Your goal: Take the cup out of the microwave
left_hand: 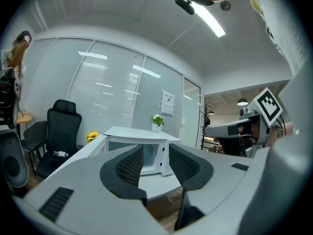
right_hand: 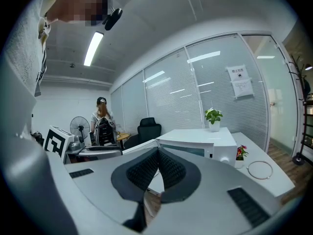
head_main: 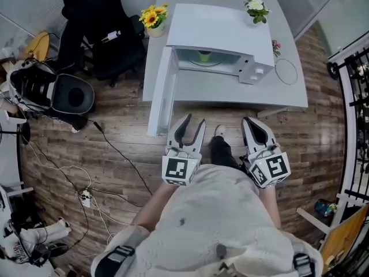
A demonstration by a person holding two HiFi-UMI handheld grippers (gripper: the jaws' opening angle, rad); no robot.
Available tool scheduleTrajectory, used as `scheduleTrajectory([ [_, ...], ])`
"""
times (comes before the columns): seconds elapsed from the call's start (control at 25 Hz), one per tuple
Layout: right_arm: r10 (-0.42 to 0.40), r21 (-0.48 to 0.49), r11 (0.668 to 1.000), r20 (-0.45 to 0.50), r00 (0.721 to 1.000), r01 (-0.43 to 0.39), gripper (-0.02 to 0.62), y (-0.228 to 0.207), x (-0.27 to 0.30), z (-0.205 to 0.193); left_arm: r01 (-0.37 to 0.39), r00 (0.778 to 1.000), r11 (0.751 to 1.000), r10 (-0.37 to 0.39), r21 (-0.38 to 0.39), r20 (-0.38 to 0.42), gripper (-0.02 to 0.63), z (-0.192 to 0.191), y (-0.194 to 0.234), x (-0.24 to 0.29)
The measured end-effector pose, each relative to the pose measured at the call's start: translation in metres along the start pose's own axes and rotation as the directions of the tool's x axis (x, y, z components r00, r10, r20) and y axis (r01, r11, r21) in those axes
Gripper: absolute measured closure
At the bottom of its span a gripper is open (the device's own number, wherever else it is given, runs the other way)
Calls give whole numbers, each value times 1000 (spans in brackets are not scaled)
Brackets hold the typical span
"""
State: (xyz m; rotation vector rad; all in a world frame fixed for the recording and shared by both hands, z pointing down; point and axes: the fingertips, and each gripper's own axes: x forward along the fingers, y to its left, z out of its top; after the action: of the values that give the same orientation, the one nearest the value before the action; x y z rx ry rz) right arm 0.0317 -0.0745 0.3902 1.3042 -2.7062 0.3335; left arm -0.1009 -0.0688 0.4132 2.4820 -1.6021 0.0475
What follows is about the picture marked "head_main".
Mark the wooden board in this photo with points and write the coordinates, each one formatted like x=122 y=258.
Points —
x=343 y=238

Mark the white microwave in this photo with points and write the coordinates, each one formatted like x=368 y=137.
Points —
x=219 y=27

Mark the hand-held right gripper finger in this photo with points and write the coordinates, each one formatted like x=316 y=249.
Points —
x=265 y=143
x=246 y=138

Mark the white shelf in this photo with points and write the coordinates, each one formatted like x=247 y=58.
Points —
x=312 y=219

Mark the teal item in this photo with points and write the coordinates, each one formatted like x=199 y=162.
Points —
x=324 y=208

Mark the round yellow table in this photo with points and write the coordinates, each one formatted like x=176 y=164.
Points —
x=37 y=43

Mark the black office chair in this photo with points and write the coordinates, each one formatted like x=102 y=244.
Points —
x=115 y=56

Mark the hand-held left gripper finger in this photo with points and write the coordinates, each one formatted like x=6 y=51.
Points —
x=176 y=138
x=197 y=144

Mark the white power strip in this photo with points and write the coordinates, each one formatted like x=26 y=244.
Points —
x=85 y=198

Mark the person's white shoe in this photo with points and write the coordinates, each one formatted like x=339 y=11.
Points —
x=220 y=131

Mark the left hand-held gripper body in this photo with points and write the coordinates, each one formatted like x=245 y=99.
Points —
x=176 y=169

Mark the clear round plate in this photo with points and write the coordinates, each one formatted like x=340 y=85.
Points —
x=286 y=72

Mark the white item on chair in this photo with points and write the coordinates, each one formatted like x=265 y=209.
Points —
x=111 y=36

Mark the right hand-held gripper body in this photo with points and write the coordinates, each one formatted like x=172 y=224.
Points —
x=274 y=167

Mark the black metal railing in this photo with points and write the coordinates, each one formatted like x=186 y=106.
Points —
x=332 y=68

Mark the person's black trouser leg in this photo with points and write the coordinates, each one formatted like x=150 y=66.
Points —
x=220 y=151

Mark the black open case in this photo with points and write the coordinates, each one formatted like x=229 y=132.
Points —
x=72 y=94

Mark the potted sunflowers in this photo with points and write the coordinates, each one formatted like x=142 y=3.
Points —
x=152 y=19

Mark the green cup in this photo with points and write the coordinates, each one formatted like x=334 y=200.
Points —
x=205 y=58

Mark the person's white sweater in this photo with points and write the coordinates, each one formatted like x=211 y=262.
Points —
x=216 y=212

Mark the white table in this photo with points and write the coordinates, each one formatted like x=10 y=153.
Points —
x=216 y=88

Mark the person's left forearm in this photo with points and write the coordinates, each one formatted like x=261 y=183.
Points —
x=150 y=212

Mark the potted white flowers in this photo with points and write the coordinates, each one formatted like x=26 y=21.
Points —
x=256 y=10

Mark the black floor fan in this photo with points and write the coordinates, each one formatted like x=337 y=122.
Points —
x=26 y=133

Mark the person's right forearm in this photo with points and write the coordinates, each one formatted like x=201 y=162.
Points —
x=269 y=209

